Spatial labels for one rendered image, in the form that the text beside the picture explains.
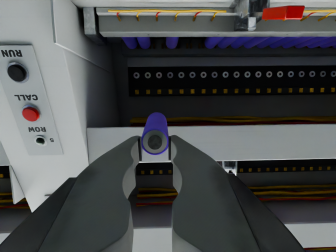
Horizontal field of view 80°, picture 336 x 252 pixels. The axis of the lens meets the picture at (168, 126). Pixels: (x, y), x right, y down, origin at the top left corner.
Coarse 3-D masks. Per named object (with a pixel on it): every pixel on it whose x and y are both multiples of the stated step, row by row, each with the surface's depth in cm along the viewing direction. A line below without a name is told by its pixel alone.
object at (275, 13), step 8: (264, 8) 16; (272, 8) 15; (280, 8) 14; (288, 8) 13; (296, 8) 13; (248, 16) 19; (256, 16) 18; (264, 16) 16; (272, 16) 15; (280, 16) 14; (288, 16) 13; (296, 16) 13; (248, 24) 19
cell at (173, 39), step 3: (168, 39) 27; (171, 39) 27; (174, 39) 27; (177, 39) 28; (168, 42) 29; (171, 42) 28; (174, 42) 29; (168, 45) 30; (171, 45) 30; (174, 45) 30; (171, 48) 32
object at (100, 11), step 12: (96, 12) 22; (108, 12) 22; (120, 12) 22; (132, 12) 22; (144, 12) 22; (156, 12) 22; (168, 12) 22; (180, 12) 22; (192, 12) 22; (204, 12) 22; (228, 12) 22; (324, 12) 22
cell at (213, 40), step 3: (207, 39) 30; (210, 39) 28; (213, 39) 28; (216, 39) 27; (219, 39) 27; (204, 42) 32; (207, 42) 30; (210, 42) 29; (213, 42) 29; (216, 42) 29; (207, 45) 31; (210, 45) 30; (213, 45) 30
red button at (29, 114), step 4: (24, 108) 21; (28, 108) 21; (32, 108) 21; (24, 112) 21; (28, 112) 21; (32, 112) 21; (36, 112) 21; (24, 116) 21; (28, 116) 21; (32, 116) 21; (36, 116) 21; (32, 120) 21
